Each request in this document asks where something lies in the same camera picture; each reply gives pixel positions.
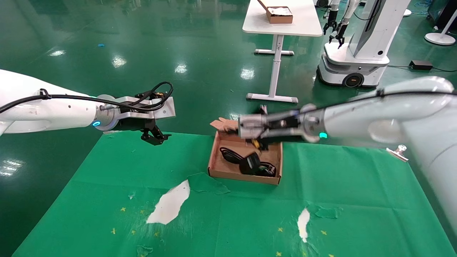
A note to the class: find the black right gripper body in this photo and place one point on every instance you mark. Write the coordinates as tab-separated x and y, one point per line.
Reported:
285	128

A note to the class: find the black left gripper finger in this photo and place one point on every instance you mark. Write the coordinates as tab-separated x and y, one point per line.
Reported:
161	135
147	138

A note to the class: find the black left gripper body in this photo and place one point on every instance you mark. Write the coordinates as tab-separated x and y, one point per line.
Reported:
137	124

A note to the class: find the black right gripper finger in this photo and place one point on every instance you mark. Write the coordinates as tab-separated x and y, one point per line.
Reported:
265	144
256	144

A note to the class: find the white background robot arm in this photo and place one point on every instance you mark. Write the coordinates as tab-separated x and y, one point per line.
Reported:
341	30
332	18

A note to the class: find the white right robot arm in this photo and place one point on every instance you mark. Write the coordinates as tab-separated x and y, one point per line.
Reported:
392	114

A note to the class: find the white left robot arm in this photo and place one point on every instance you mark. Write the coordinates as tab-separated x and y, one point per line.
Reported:
53	114

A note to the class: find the open brown cardboard box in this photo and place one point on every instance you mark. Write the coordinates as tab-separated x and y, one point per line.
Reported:
242	179

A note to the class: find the small cardboard box with contents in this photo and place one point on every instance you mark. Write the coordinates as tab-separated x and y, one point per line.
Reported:
280	17

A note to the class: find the black equipment box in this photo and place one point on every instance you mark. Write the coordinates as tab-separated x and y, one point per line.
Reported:
450	14

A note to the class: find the green table cloth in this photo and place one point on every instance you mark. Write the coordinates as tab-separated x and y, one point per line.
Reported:
232	214

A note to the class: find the white standing table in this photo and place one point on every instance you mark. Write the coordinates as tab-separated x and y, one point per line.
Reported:
303	21

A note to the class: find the white wheeled robot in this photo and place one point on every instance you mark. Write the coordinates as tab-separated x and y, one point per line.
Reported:
367	35

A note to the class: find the small white round base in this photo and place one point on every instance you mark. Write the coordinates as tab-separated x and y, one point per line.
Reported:
407	13

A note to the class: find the white floor stand base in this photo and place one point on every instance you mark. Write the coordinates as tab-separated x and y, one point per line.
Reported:
441	38

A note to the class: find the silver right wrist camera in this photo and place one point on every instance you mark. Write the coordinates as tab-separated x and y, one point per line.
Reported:
251	126

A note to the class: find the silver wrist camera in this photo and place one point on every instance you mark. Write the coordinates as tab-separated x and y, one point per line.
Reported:
251	126
162	109

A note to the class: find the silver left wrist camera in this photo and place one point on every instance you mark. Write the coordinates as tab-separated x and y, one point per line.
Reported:
162	109

